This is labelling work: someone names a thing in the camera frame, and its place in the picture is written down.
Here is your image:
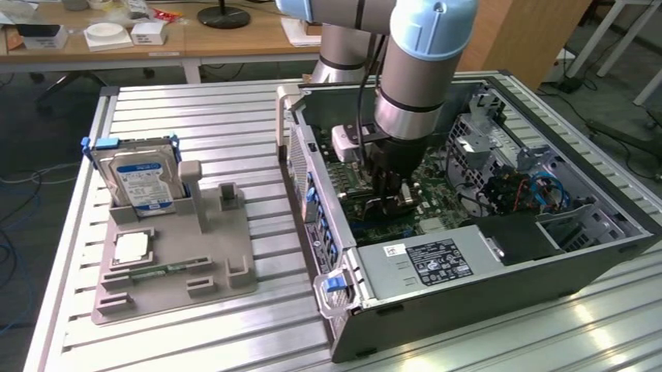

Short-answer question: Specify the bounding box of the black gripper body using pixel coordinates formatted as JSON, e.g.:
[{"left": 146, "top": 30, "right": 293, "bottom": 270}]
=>
[{"left": 360, "top": 135, "right": 425, "bottom": 185}]

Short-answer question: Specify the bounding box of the blue slot retainer strip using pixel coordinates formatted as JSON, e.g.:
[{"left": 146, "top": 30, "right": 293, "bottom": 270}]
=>
[{"left": 304, "top": 172, "right": 340, "bottom": 268}]

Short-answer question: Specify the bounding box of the green motherboard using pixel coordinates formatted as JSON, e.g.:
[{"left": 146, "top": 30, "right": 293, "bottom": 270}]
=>
[{"left": 309, "top": 127, "right": 476, "bottom": 249}]

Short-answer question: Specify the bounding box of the perforated metal drive cage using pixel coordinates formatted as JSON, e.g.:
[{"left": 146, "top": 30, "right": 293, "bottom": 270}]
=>
[{"left": 447, "top": 83, "right": 517, "bottom": 183}]

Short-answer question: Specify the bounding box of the grey power supply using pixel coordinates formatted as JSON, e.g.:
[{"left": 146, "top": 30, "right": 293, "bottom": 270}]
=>
[{"left": 356, "top": 226, "right": 505, "bottom": 301}]

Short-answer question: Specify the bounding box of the black plastic cover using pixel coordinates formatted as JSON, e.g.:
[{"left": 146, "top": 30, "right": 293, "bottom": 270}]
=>
[{"left": 471, "top": 212, "right": 566, "bottom": 267}]

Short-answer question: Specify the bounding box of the open PC case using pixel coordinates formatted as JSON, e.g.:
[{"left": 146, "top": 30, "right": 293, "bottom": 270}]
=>
[{"left": 275, "top": 75, "right": 662, "bottom": 363}]

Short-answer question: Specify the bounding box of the white paper stack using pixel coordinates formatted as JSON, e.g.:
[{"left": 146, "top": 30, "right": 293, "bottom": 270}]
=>
[{"left": 280, "top": 18, "right": 323, "bottom": 47}]

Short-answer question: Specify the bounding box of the black power adaptor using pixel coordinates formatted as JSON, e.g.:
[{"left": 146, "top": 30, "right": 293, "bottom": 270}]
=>
[{"left": 555, "top": 76, "right": 584, "bottom": 95}]

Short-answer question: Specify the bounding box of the metal disk bay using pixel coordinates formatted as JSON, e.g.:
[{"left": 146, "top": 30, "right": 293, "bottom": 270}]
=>
[{"left": 535, "top": 203, "right": 630, "bottom": 253}]

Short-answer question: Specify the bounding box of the wooden cabinet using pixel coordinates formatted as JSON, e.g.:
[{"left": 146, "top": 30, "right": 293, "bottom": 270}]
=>
[{"left": 453, "top": 0, "right": 595, "bottom": 91}]

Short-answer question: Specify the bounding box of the grey parts rack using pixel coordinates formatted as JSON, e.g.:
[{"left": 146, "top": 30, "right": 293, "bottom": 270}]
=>
[{"left": 88, "top": 160, "right": 260, "bottom": 326}]

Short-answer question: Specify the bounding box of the black stand foot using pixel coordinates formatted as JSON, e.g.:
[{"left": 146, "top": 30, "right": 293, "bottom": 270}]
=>
[{"left": 583, "top": 115, "right": 662, "bottom": 156}]

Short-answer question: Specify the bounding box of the hard disk blue carrier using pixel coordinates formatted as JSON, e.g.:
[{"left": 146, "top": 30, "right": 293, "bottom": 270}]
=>
[{"left": 80, "top": 131, "right": 188, "bottom": 218}]

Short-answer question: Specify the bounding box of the green RAM stick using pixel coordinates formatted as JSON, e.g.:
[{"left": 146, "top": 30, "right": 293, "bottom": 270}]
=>
[{"left": 126, "top": 262, "right": 188, "bottom": 277}]

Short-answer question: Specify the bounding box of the black round lamp base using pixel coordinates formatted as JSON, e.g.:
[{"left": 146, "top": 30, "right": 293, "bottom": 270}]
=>
[{"left": 196, "top": 0, "right": 252, "bottom": 29}]

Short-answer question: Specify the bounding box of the silver CPU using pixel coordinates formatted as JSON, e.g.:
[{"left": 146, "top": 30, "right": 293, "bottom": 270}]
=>
[{"left": 112, "top": 233, "right": 152, "bottom": 265}]

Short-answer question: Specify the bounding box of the small white labelled box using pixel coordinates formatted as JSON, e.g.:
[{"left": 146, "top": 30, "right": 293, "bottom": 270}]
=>
[{"left": 129, "top": 21, "right": 168, "bottom": 46}]

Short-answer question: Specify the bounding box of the white square dish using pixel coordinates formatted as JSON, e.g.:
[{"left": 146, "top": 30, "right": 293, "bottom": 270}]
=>
[{"left": 82, "top": 22, "right": 134, "bottom": 52}]

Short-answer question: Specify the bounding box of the black chair base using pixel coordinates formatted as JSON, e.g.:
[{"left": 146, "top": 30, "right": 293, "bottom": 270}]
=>
[{"left": 29, "top": 68, "right": 156, "bottom": 115}]

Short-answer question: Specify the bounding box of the white box black lid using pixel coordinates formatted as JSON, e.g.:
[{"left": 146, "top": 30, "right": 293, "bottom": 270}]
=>
[{"left": 13, "top": 23, "right": 69, "bottom": 50}]

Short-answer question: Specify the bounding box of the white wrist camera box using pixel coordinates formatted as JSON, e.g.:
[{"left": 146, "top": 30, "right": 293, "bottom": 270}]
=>
[{"left": 329, "top": 122, "right": 381, "bottom": 163}]

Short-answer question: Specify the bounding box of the black camera cable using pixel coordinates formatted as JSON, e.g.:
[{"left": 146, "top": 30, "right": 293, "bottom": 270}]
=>
[{"left": 353, "top": 33, "right": 388, "bottom": 164}]

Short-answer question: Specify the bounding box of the red wire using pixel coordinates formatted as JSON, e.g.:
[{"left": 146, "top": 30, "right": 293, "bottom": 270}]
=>
[{"left": 511, "top": 176, "right": 529, "bottom": 212}]

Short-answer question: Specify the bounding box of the blue wire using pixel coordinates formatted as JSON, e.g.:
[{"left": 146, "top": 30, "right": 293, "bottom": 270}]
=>
[{"left": 529, "top": 172, "right": 572, "bottom": 213}]

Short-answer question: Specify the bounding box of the white frame table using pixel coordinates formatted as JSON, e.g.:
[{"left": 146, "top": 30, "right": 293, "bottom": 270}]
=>
[{"left": 566, "top": 0, "right": 662, "bottom": 106}]

